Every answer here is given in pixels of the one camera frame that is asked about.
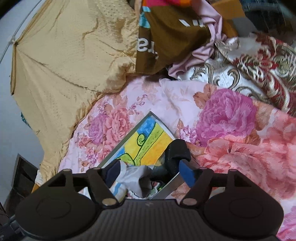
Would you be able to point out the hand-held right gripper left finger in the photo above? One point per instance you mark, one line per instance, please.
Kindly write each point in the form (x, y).
(112, 173)

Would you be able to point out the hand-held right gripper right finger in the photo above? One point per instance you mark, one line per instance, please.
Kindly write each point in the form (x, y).
(187, 172)

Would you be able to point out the dark dotted sock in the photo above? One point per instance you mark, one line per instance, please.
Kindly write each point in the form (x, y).
(173, 155)

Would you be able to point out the metal tray with drawing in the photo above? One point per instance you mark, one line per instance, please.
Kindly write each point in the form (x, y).
(143, 141)

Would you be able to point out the pink floral bedsheet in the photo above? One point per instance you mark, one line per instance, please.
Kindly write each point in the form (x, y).
(219, 143)

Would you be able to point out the dark furniture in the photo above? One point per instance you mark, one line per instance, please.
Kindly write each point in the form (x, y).
(18, 185)

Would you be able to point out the teal cloth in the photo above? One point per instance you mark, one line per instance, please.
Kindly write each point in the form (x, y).
(25, 119)

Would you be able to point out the yellow quilt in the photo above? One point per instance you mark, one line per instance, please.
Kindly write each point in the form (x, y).
(69, 69)

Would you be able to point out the lilac garment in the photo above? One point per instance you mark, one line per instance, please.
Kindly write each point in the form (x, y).
(208, 48)

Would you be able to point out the cream red ornate cloth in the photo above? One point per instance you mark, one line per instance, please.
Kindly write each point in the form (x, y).
(254, 64)

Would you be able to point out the blue jeans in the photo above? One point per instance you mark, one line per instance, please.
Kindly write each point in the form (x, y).
(261, 14)

